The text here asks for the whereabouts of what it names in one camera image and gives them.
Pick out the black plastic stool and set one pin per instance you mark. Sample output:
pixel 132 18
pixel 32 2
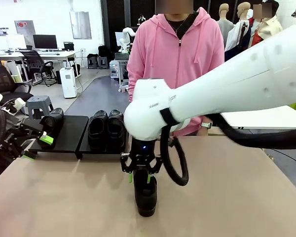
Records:
pixel 92 61
pixel 103 63

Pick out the black shoe stand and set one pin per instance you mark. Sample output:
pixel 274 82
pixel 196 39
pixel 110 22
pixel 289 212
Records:
pixel 127 145
pixel 66 138

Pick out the mannequin in red top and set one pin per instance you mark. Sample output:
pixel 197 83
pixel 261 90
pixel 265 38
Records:
pixel 266 29

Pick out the white office desk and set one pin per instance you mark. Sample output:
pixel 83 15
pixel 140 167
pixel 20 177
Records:
pixel 59 53

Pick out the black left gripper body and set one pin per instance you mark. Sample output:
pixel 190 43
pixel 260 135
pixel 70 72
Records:
pixel 11 142

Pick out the grey plastic stool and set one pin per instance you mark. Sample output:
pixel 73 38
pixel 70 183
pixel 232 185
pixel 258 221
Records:
pixel 40 102

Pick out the grey wall cabinet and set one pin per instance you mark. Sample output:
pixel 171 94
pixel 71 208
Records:
pixel 24 28

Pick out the white wristwatch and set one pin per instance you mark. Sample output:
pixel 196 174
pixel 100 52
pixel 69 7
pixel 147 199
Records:
pixel 206 125

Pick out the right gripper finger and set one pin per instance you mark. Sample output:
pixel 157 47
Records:
pixel 127 163
pixel 156 165

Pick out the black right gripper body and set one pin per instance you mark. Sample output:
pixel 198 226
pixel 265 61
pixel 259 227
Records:
pixel 143 153

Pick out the person's left hand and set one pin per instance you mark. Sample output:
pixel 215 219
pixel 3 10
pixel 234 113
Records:
pixel 204 131

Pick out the equipment cart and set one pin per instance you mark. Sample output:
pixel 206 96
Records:
pixel 117 69

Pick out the white monitor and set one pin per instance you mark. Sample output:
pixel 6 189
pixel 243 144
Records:
pixel 16 42

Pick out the mannequin in grey tank top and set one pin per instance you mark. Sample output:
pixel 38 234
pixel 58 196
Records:
pixel 225 24

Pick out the white air purifier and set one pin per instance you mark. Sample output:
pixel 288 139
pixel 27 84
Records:
pixel 68 82

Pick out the black mesh office chair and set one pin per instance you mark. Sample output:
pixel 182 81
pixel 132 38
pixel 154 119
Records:
pixel 5 81

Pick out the mannequin in white navy jacket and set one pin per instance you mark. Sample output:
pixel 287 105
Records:
pixel 239 37

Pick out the black backpack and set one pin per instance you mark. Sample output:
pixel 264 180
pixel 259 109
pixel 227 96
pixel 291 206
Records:
pixel 103 50

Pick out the black leather shoe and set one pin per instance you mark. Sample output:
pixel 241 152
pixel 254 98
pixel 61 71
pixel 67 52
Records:
pixel 145 200
pixel 53 123
pixel 97 133
pixel 116 133

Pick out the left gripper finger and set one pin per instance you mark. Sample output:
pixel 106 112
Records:
pixel 29 155
pixel 45 138

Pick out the black computer monitor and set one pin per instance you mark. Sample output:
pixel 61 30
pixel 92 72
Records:
pixel 45 41

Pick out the person in pink hoodie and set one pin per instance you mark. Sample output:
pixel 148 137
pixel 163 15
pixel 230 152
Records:
pixel 177 49

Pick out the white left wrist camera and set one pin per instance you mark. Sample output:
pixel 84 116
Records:
pixel 17 105

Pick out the white table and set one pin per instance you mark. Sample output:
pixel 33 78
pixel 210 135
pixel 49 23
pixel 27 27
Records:
pixel 266 118

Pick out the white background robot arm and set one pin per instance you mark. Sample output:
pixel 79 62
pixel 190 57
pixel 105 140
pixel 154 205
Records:
pixel 125 37

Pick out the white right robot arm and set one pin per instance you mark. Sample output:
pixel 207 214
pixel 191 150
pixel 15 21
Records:
pixel 224 81

